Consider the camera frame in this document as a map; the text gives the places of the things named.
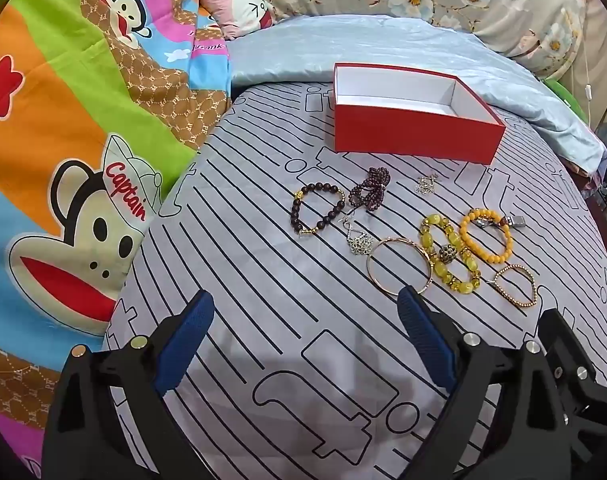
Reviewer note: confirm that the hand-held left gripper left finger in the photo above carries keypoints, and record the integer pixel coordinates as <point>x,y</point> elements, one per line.
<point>186,340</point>

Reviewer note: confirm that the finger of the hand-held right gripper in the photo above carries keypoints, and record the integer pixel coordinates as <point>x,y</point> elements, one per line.
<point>578,350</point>

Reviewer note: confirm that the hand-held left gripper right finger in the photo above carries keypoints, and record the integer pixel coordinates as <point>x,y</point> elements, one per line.
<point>426,340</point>

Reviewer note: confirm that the thin gold bangle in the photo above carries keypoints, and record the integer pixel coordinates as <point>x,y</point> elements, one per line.
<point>369,266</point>

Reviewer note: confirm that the red cardboard box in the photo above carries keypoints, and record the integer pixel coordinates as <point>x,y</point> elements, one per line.
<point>413,132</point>

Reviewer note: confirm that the silver flower pendant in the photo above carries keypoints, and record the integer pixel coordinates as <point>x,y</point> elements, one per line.
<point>359,244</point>

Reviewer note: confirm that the small silver earrings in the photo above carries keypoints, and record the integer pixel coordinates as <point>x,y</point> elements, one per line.
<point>426,186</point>

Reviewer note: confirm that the green plush toy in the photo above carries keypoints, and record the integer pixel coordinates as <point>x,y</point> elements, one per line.
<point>566,97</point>

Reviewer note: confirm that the colourful cartoon monkey blanket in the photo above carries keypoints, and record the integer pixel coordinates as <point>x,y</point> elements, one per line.
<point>58,85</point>

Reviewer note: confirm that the light blue quilt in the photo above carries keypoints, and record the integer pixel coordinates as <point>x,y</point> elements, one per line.
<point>383,45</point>

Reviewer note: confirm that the pink rabbit pillow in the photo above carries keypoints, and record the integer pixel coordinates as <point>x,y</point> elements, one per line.
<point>233,2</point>

